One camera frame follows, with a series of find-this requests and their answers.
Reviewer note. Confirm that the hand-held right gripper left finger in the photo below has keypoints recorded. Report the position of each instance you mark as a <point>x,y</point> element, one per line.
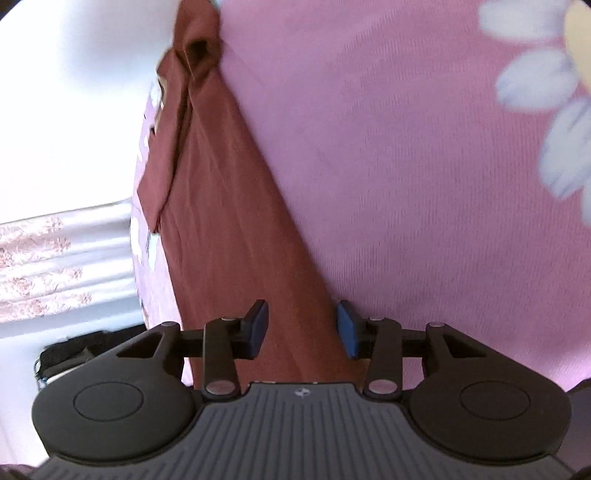
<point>256,330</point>

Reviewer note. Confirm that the white floral curtain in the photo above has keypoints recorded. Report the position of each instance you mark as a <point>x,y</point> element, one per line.
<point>55,267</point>

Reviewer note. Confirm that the reddish brown long-sleeve sweater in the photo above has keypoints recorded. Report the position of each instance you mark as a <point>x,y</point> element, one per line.
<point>221,221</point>

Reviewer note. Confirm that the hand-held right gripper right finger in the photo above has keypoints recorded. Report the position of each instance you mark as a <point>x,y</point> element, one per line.
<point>348,330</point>

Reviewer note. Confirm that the black bag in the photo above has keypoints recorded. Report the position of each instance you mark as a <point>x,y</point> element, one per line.
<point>78,353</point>

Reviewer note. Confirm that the pink floral bed sheet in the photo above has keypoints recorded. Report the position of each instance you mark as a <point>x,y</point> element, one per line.
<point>392,161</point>

